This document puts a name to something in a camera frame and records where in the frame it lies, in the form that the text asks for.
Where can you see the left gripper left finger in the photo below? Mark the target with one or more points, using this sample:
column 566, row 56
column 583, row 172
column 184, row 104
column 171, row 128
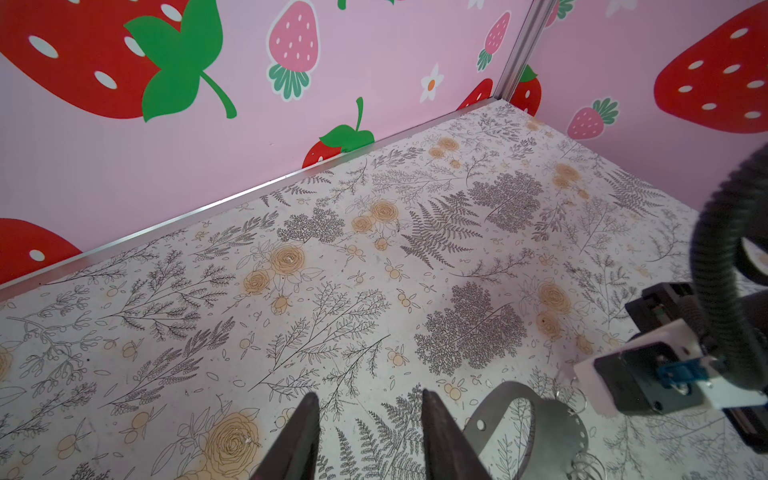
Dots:
column 294, row 454

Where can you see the right aluminium corner post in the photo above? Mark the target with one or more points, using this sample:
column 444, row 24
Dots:
column 527, row 37

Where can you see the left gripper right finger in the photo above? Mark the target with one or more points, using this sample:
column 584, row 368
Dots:
column 448, row 454

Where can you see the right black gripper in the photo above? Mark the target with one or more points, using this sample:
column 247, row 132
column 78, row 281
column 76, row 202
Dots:
column 664, row 303

